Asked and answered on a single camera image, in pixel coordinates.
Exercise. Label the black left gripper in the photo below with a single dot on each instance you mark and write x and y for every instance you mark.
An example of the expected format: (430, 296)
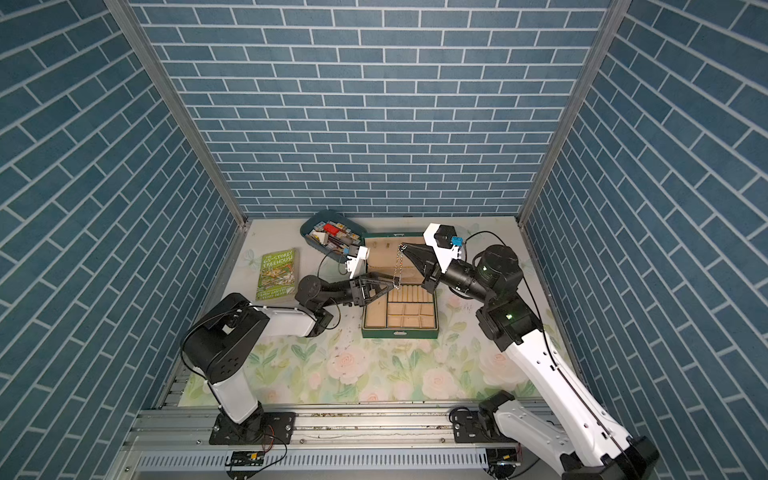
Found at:
(357, 286)

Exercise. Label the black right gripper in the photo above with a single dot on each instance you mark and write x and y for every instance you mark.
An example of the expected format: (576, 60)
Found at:
(432, 273)

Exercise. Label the green jewelry box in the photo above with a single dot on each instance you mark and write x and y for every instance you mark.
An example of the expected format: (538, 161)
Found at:
(408, 312)

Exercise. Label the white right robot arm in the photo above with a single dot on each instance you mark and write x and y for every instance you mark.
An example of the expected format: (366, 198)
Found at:
(588, 443)

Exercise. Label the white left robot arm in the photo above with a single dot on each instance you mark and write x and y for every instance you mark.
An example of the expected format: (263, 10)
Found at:
(218, 345)

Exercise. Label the red box in bin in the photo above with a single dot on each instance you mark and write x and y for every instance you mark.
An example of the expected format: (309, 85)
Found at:
(331, 229)

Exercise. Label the teal storage bin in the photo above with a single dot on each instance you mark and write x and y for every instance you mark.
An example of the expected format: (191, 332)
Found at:
(350, 234)

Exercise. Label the green illustrated book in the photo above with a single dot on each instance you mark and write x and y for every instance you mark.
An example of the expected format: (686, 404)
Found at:
(277, 275)

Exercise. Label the floral table mat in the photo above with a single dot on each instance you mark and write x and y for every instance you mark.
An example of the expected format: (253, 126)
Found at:
(340, 366)

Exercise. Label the small green circuit board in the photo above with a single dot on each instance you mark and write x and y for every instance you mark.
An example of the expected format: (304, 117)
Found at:
(246, 459)

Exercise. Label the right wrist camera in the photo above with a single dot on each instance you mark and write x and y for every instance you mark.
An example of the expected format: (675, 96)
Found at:
(445, 242)

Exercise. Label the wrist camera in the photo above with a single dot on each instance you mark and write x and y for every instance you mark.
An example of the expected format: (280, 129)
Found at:
(445, 242)
(356, 260)

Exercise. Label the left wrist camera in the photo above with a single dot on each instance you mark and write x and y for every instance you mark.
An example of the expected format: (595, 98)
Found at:
(356, 260)

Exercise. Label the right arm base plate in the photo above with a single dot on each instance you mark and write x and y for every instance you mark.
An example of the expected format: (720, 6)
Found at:
(479, 426)

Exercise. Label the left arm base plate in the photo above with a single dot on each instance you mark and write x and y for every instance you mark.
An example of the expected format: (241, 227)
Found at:
(260, 427)

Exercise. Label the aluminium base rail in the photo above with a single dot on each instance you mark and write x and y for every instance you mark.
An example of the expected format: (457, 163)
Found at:
(384, 441)

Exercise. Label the aluminium right corner post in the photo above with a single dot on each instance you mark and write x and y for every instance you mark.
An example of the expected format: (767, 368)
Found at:
(596, 55)

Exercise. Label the aluminium corner post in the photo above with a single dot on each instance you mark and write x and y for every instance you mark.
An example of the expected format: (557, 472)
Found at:
(596, 55)
(128, 23)

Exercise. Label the aluminium left corner post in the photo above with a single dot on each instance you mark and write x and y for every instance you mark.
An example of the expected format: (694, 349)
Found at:
(128, 23)

